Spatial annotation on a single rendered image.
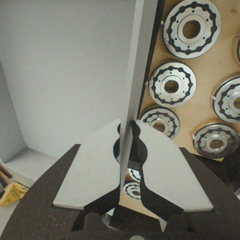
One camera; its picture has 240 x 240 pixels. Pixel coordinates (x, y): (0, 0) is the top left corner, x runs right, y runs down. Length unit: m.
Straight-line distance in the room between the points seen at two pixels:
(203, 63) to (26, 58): 0.32
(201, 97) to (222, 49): 0.11
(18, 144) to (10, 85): 0.11
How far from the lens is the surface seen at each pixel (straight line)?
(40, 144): 0.28
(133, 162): 0.36
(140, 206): 0.71
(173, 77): 0.32
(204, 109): 0.39
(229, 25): 0.37
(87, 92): 0.17
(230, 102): 0.36
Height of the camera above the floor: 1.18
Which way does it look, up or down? 57 degrees down
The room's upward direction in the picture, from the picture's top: 147 degrees counter-clockwise
